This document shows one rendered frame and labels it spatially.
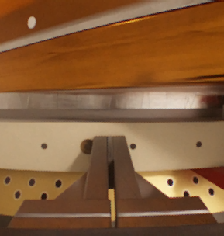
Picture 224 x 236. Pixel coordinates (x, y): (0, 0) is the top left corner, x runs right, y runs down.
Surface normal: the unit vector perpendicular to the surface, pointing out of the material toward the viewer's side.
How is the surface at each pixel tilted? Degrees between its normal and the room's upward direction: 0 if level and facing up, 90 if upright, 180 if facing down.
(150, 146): 90
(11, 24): 91
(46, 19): 90
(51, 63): 90
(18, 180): 62
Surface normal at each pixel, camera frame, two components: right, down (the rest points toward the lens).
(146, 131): 0.06, 0.11
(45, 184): -0.07, -0.38
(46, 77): -0.47, 0.10
